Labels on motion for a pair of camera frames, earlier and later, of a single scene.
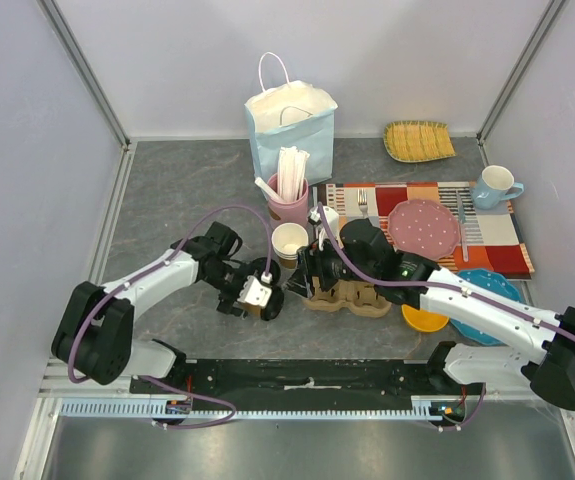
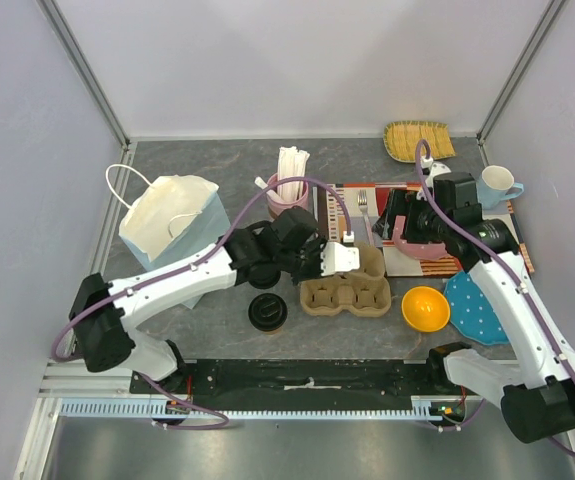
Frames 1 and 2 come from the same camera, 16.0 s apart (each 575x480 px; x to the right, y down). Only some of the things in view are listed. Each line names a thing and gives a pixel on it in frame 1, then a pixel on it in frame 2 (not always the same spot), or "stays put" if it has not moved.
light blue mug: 494,186 stays put
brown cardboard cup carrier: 355,295 stays put
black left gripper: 226,301 -> 317,246
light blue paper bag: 286,115 -> 168,219
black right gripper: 310,269 -> 398,220
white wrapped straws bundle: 291,168 stays put
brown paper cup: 253,310 -> 274,332
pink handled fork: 362,200 stays put
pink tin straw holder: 282,212 stays put
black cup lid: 259,264 stays put
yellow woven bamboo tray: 412,141 stays put
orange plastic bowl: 423,320 stays put
